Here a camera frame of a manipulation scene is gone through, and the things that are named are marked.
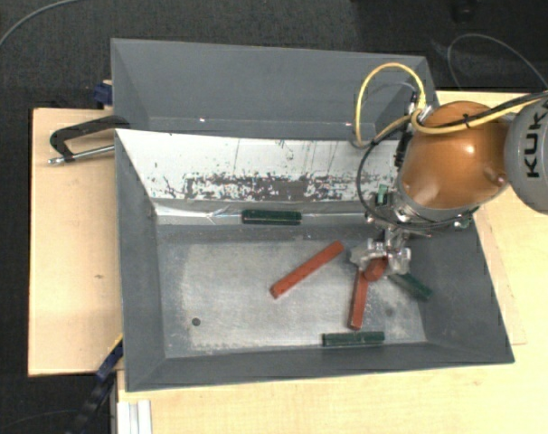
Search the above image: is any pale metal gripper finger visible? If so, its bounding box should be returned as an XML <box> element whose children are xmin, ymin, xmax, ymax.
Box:
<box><xmin>384</xmin><ymin>246</ymin><xmax>413</xmax><ymax>275</ymax></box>
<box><xmin>349</xmin><ymin>238</ymin><xmax>388</xmax><ymax>267</ymax></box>

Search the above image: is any red-brown block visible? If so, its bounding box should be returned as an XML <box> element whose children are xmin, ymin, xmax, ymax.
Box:
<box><xmin>269</xmin><ymin>240</ymin><xmax>346</xmax><ymax>301</ymax></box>
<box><xmin>346</xmin><ymin>255</ymin><xmax>390</xmax><ymax>332</ymax></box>

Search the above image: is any dark green flat block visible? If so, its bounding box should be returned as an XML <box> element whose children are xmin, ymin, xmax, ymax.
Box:
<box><xmin>390</xmin><ymin>270</ymin><xmax>434</xmax><ymax>302</ymax></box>
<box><xmin>321</xmin><ymin>330</ymin><xmax>387</xmax><ymax>349</ymax></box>
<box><xmin>241</xmin><ymin>208</ymin><xmax>303</xmax><ymax>227</ymax></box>

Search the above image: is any grey metal bin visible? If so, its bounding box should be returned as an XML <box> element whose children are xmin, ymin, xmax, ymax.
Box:
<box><xmin>109</xmin><ymin>37</ymin><xmax>516</xmax><ymax>393</ymax></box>

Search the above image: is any pale wood flat board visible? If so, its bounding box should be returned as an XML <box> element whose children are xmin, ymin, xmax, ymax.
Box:
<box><xmin>26</xmin><ymin>106</ymin><xmax>528</xmax><ymax>378</ymax></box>

